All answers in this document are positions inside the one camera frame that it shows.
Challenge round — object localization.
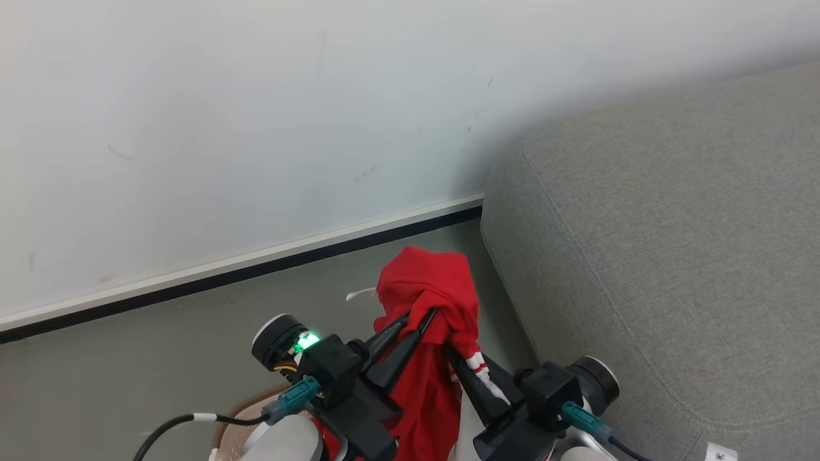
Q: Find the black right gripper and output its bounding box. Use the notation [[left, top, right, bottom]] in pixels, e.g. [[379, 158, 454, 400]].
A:
[[446, 348, 585, 461]]

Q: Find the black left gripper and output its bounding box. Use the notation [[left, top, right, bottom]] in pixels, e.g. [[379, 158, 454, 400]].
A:
[[293, 308, 441, 461]]

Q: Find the red and white garment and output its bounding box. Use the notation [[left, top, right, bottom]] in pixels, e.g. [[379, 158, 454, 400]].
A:
[[314, 247, 511, 461]]

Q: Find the cream basket with brown rim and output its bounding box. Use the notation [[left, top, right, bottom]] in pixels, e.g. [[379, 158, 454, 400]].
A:
[[209, 383, 292, 461]]

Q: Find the white and black baseboard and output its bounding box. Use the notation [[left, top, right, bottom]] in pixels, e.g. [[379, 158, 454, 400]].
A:
[[0, 195, 485, 344]]

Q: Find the grey fabric sofa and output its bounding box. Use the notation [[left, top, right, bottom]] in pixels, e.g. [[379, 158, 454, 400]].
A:
[[480, 61, 820, 461]]

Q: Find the black cable with teal plug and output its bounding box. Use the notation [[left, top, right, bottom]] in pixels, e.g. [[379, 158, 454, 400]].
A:
[[133, 376, 321, 461], [560, 401, 655, 461]]

